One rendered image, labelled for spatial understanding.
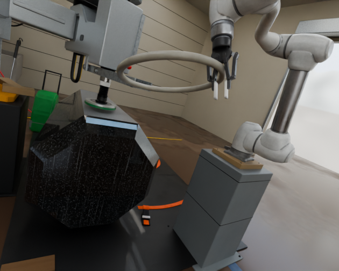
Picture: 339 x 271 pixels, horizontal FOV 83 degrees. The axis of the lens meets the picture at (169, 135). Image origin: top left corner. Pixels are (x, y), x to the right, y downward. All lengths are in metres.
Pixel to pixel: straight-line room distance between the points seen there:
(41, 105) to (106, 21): 2.13
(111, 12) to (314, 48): 1.11
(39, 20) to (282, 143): 1.93
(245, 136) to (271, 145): 0.18
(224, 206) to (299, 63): 0.95
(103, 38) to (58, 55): 5.24
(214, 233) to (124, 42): 1.42
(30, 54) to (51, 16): 4.65
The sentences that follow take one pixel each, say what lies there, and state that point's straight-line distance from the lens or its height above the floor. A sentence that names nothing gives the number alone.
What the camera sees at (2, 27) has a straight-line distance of 1.93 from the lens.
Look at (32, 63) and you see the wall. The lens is 6.59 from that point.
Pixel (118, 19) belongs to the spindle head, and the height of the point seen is 1.47.
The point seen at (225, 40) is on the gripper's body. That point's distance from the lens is 0.85.
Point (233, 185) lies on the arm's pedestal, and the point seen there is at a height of 0.70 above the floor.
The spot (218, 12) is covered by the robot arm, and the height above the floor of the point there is 1.50.
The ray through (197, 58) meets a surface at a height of 1.30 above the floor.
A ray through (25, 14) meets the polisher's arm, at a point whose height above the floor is 1.36.
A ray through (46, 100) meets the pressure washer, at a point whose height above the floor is 0.48.
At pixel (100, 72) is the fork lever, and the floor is 1.13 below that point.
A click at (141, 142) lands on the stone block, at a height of 0.75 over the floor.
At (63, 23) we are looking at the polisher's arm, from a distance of 1.98.
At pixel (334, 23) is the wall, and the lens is 5.78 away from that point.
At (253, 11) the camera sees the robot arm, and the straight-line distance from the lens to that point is 0.88.
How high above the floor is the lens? 1.19
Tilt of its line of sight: 14 degrees down
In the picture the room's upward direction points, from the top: 17 degrees clockwise
